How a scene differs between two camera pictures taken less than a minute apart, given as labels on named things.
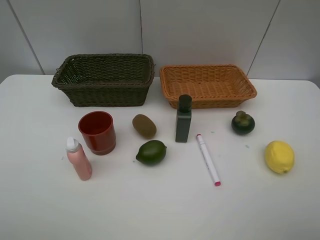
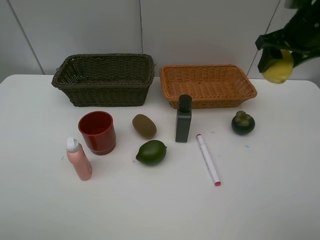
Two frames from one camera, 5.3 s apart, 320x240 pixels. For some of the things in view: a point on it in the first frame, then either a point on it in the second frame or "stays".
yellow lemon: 279,155 -> 280,71
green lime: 151,152 stays
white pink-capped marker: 208,160 stays
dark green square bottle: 183,118 stays
